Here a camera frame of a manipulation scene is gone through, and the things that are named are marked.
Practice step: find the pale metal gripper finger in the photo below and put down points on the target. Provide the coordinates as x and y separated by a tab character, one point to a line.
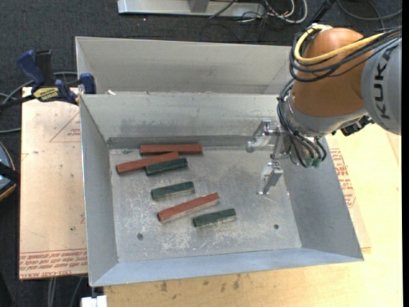
266	179
276	173

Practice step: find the dark green flat block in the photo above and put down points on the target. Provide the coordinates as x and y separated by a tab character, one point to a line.
172	190
214	217
166	166

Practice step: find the grey metal bin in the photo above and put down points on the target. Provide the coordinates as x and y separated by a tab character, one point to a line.
223	235

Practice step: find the red-brown flat block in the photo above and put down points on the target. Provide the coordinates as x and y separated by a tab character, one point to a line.
171	149
188	207
137	165

